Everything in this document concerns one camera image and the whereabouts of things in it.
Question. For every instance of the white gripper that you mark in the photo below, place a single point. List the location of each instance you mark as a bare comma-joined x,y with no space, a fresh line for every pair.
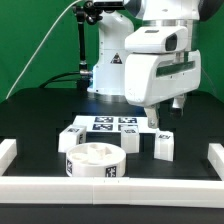
150,79

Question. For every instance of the white U-shaped obstacle fence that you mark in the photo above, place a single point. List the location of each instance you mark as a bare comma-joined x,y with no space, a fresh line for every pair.
124,191

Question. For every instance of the white marker sheet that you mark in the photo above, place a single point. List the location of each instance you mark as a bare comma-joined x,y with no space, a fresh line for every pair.
112,124

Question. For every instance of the white round stool seat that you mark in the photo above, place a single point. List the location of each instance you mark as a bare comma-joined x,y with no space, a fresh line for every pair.
95,160

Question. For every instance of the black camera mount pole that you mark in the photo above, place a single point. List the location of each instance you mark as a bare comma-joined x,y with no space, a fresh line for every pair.
87,13

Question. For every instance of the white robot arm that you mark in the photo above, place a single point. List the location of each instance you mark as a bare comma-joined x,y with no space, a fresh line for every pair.
121,18

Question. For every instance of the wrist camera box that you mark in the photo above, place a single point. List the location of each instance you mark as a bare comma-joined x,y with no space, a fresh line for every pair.
156,40

